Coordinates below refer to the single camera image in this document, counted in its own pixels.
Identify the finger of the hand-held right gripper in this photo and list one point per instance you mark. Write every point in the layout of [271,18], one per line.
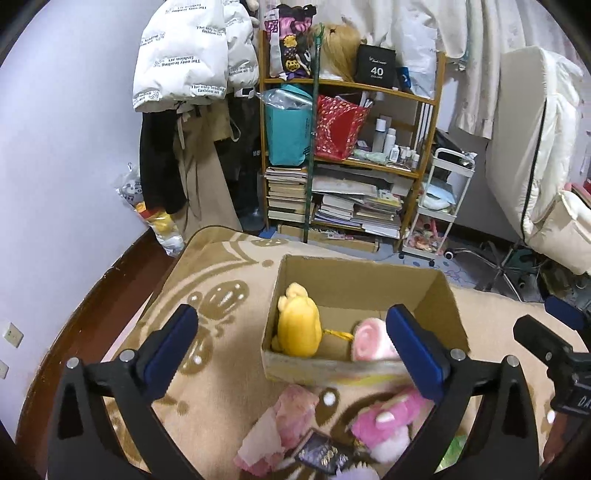
[563,313]
[540,339]

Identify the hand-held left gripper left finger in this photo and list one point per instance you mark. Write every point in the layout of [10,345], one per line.
[171,353]

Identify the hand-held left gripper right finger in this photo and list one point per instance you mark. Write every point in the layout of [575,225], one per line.
[415,355]

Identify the pink and white plush toy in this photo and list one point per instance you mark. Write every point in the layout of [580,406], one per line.
[369,427]

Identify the cardboard box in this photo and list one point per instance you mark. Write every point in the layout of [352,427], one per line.
[323,237]
[351,281]

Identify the light green soft cloth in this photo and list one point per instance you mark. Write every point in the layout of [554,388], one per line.
[455,454]

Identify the yellow plush toy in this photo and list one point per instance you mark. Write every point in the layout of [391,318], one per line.
[298,327]

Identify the pink cloth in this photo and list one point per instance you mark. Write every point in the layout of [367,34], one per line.
[286,415]

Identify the purple plush toy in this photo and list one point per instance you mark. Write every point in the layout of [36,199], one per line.
[355,474]

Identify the dark pouch with gold print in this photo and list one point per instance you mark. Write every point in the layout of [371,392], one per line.
[323,452]

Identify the beige patterned blanket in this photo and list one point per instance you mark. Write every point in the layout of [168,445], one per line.
[221,392]

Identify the pink toys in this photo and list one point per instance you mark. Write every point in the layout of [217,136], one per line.
[422,240]

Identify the clear bag of toys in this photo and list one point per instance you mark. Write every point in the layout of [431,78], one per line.
[157,221]

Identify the flat cardboard box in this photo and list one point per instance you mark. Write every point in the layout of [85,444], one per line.
[323,237]

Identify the pile of books and magazines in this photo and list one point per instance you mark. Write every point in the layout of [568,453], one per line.
[360,207]

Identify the cream office chair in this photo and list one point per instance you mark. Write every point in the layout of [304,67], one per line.
[517,138]

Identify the beige hanging trousers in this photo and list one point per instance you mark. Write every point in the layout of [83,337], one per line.
[203,175]

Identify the white trolley cart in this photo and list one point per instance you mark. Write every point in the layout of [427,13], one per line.
[455,164]

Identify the stack of old books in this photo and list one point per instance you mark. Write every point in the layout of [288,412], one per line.
[286,194]

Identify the black hanging garment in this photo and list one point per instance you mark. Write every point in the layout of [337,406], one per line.
[157,157]

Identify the pale green cloth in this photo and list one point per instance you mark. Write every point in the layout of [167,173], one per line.
[371,157]

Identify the black bag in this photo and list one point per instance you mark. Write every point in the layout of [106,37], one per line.
[448,141]

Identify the black hanging pants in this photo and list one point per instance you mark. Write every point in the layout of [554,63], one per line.
[244,157]

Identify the group of white cosmetic bottles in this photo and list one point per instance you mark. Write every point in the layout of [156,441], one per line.
[390,143]

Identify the red paper bag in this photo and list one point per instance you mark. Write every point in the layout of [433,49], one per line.
[339,129]

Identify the teal paper bag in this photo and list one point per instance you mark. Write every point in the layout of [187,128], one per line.
[286,136]

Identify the green pole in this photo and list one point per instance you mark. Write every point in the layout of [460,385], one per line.
[314,129]

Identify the wooden shelf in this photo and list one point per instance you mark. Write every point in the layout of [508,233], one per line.
[351,86]

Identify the white curtain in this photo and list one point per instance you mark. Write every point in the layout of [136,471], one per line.
[471,46]

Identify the black box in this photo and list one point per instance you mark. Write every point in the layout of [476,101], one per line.
[376,67]

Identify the white plastic bag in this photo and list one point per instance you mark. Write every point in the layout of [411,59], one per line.
[418,60]

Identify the white printed puffer jacket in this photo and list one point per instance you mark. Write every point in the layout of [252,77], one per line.
[184,55]

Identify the blond wig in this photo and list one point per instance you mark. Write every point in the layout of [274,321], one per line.
[339,48]

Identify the patterned tote bag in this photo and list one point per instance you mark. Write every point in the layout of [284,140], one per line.
[288,44]

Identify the wall outlet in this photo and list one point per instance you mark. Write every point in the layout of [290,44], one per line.
[13,334]
[3,369]

